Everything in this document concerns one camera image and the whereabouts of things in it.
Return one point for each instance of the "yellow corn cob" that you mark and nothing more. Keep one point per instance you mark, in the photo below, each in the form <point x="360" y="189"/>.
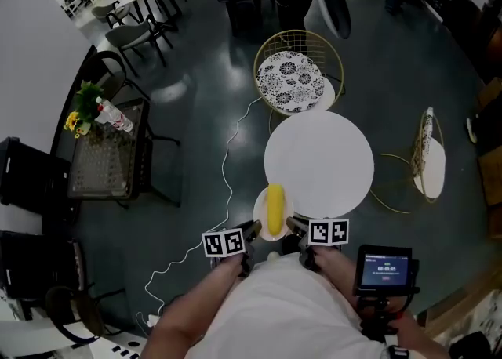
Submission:
<point x="275" y="208"/>

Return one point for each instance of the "grey chair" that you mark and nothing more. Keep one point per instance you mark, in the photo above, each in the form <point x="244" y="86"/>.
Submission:
<point x="131" y="34"/>
<point x="110" y="10"/>

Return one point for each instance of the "floral chair cushion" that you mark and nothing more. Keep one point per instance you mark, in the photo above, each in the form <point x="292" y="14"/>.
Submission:
<point x="421" y="142"/>

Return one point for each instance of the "black crate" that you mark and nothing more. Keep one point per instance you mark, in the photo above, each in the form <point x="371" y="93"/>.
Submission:
<point x="27" y="173"/>
<point x="39" y="263"/>

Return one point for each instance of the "black device mount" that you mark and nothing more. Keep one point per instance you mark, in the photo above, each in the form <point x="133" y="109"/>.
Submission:
<point x="378" y="318"/>

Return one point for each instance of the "cardboard box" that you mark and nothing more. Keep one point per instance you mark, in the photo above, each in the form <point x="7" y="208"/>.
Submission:
<point x="492" y="177"/>

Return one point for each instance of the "round floral seat cushion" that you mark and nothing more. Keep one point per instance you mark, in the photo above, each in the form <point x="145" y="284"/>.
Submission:
<point x="290" y="81"/>

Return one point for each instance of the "clear bottle red cap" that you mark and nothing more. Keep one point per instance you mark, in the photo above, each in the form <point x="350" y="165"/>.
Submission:
<point x="105" y="116"/>

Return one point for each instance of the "person's right forearm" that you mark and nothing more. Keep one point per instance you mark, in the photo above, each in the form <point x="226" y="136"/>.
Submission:
<point x="337" y="271"/>

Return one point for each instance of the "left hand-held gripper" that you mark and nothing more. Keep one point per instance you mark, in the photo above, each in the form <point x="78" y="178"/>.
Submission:
<point x="223" y="243"/>

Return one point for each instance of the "round white table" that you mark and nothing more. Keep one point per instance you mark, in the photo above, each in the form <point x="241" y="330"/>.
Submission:
<point x="319" y="161"/>

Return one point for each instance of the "black screen device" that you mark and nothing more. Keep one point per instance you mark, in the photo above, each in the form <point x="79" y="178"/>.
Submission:
<point x="386" y="271"/>

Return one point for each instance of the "gold chair white seat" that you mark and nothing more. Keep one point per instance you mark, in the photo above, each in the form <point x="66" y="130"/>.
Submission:
<point x="435" y="169"/>

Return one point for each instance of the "black chair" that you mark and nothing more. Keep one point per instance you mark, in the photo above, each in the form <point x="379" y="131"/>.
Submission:
<point x="106" y="63"/>

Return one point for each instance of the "black round stool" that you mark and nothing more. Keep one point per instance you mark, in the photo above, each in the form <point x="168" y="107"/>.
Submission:
<point x="72" y="310"/>

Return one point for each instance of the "white power strip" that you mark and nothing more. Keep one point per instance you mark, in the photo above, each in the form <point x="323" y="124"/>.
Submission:
<point x="153" y="319"/>

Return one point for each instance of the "person's left forearm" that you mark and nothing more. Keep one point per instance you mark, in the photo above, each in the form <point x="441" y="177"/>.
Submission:
<point x="196" y="302"/>

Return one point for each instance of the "black mesh side table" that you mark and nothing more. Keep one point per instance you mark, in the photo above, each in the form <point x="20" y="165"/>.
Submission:
<point x="102" y="161"/>

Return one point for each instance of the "yellow flower bouquet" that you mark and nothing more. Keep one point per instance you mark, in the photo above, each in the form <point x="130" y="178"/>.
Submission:
<point x="84" y="102"/>

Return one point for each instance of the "person's white shirt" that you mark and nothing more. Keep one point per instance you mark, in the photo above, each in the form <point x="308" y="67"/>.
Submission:
<point x="290" y="310"/>

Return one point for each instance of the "clear bottle white cap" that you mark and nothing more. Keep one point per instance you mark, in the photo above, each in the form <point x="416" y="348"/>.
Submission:
<point x="119" y="116"/>

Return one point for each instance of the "white plate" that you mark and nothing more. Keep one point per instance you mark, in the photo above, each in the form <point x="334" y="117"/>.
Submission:
<point x="259" y="212"/>

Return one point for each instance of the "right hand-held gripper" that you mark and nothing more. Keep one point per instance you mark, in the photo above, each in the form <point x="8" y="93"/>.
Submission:
<point x="327" y="233"/>

